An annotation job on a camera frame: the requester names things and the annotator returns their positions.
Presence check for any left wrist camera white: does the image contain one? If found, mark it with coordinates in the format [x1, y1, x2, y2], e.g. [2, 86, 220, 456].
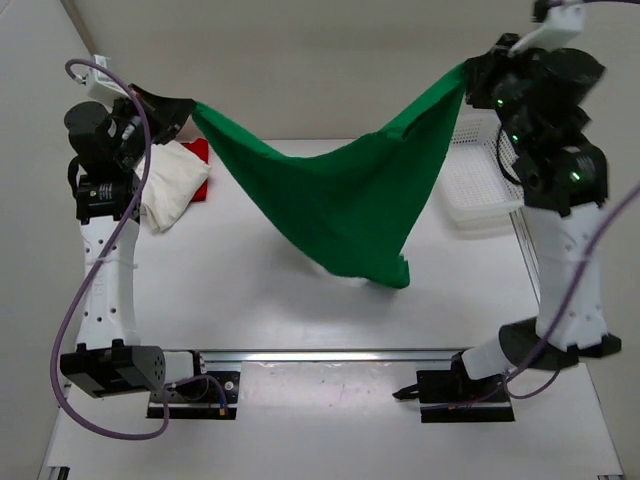
[75, 68, 129, 106]

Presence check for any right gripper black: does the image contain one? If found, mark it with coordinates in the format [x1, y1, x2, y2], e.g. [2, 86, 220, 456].
[457, 35, 537, 148]

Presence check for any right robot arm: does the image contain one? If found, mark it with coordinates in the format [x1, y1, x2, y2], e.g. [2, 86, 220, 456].
[446, 33, 621, 409]

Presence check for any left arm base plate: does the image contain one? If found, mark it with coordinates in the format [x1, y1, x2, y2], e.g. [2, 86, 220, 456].
[165, 350, 241, 421]

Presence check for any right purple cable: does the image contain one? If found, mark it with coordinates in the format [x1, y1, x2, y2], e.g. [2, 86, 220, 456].
[419, 0, 640, 414]

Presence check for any green t shirt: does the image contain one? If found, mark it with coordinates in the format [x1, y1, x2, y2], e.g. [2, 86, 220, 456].
[192, 65, 467, 289]

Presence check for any white t shirt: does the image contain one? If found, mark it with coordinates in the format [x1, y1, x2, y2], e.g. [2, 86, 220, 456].
[141, 141, 196, 234]

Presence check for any white plastic basket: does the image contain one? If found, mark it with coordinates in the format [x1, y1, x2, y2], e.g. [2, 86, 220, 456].
[437, 110, 523, 231]

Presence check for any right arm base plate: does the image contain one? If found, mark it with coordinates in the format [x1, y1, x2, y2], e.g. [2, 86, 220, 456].
[392, 359, 515, 424]

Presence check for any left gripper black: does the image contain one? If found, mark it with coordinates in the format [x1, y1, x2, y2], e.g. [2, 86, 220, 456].
[113, 84, 195, 170]

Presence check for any purple cable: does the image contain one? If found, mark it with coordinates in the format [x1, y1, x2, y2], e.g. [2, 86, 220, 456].
[49, 58, 231, 441]
[419, 0, 640, 414]

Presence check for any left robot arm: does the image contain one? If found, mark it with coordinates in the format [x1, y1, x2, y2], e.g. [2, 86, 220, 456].
[59, 86, 195, 398]

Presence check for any red t shirt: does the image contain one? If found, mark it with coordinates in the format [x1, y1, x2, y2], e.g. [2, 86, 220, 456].
[182, 138, 211, 203]

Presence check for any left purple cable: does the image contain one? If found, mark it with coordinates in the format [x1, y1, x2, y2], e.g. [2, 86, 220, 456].
[49, 58, 231, 441]

